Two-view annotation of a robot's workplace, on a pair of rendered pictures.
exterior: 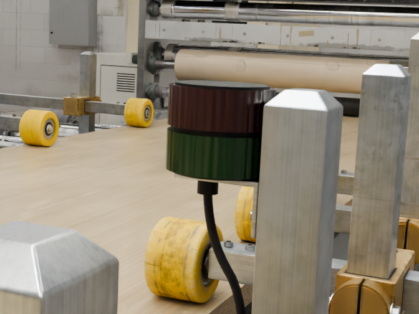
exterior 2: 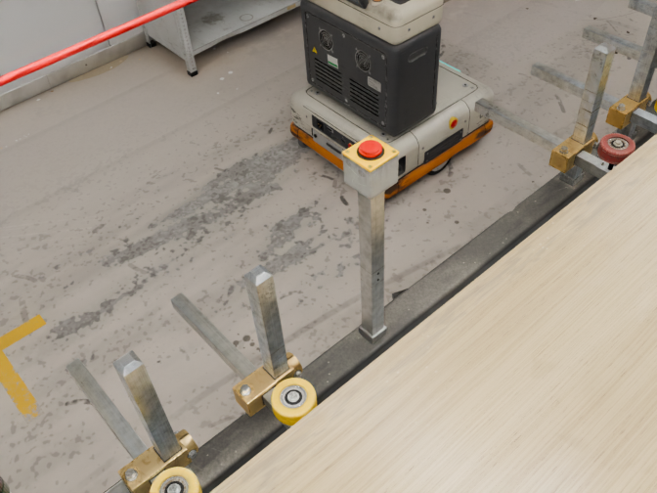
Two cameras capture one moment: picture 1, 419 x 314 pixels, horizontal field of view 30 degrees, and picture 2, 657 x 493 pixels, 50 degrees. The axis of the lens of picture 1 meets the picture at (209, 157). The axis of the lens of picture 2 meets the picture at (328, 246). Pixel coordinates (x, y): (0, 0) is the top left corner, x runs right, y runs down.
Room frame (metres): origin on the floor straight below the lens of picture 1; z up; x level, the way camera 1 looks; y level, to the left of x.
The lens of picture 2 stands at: (0.56, 0.62, 1.98)
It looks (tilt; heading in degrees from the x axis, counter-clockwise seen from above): 47 degrees down; 210
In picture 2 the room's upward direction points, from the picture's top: 4 degrees counter-clockwise
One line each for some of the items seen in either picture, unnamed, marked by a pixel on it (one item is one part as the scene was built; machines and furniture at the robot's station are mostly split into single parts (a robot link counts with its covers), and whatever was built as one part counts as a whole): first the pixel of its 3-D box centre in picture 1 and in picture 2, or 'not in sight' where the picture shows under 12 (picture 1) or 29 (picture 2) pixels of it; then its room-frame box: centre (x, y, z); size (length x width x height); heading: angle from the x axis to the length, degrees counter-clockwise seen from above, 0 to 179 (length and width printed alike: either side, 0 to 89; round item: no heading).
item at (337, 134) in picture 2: not in sight; (336, 135); (-1.44, -0.44, 0.23); 0.41 x 0.02 x 0.08; 67
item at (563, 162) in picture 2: not in sight; (574, 150); (-0.95, 0.51, 0.81); 0.14 x 0.06 x 0.05; 158
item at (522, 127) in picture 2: not in sight; (542, 138); (-0.97, 0.42, 0.81); 0.43 x 0.03 x 0.04; 68
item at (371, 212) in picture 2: not in sight; (372, 265); (-0.29, 0.24, 0.93); 0.05 x 0.05 x 0.45; 68
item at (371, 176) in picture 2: not in sight; (371, 168); (-0.29, 0.24, 1.18); 0.07 x 0.07 x 0.08; 68
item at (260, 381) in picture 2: not in sight; (268, 381); (-0.02, 0.13, 0.81); 0.14 x 0.06 x 0.05; 158
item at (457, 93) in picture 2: not in sight; (390, 112); (-1.75, -0.33, 0.16); 0.67 x 0.64 x 0.25; 157
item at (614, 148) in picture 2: not in sight; (612, 159); (-0.89, 0.60, 0.85); 0.08 x 0.08 x 0.11
